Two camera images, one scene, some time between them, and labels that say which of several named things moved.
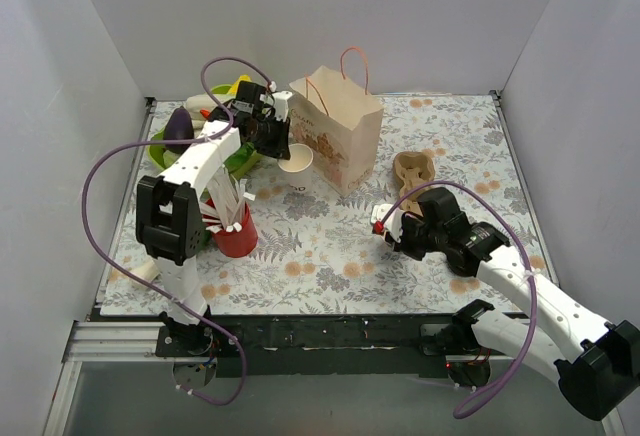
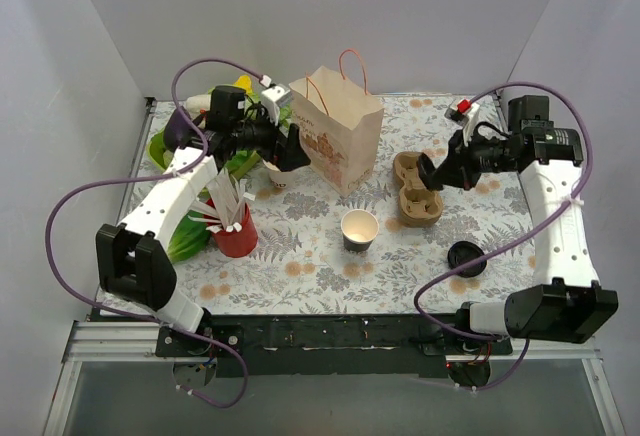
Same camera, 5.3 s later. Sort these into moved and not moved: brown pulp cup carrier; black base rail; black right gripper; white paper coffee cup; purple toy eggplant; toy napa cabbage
Moved: black right gripper; white paper coffee cup
Not moved: purple toy eggplant; black base rail; toy napa cabbage; brown pulp cup carrier
